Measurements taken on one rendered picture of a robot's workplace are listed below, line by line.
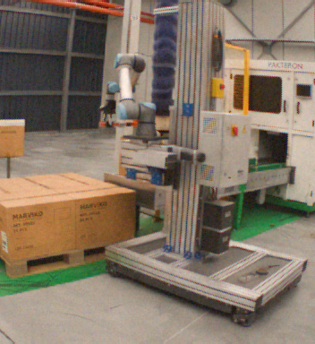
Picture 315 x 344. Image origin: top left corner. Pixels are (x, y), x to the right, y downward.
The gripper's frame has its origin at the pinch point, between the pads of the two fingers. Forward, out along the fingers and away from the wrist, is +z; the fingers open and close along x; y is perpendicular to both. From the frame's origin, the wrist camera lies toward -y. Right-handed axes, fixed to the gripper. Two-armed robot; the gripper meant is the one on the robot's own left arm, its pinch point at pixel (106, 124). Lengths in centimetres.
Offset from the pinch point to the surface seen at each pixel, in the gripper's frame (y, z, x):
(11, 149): -21, 38, 165
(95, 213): -23, 67, -22
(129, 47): 93, -84, 96
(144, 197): 25, 59, -23
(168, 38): 55, -79, -10
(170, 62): 58, -57, -10
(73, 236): -44, 82, -22
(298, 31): 881, -277, 303
